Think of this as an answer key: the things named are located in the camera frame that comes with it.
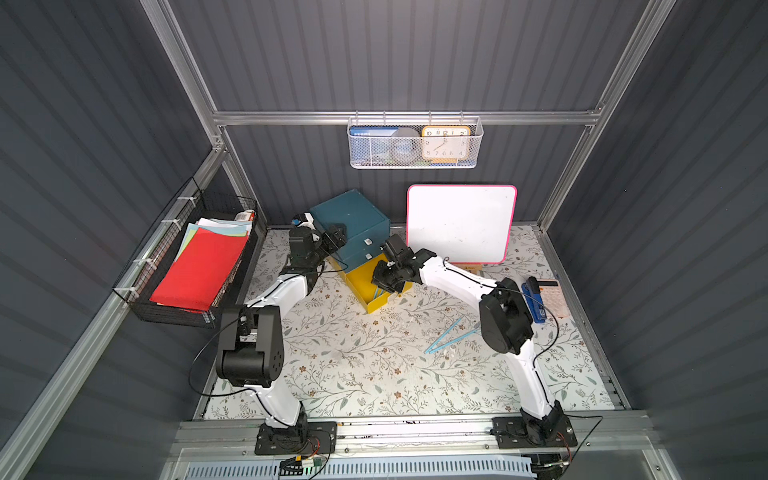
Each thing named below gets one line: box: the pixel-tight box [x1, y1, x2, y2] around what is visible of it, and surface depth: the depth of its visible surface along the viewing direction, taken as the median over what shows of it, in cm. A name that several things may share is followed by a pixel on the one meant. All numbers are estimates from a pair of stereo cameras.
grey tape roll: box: [390, 127, 422, 164], surface depth 89 cm
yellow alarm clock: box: [421, 125, 471, 164], surface depth 90 cm
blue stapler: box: [521, 276, 547, 323], surface depth 98 cm
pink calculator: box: [537, 279, 571, 318], surface depth 100 cm
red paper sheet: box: [149, 227, 247, 313], surface depth 76 cm
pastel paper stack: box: [173, 218, 252, 263], surface depth 79 cm
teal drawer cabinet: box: [310, 189, 391, 274], surface depth 96 cm
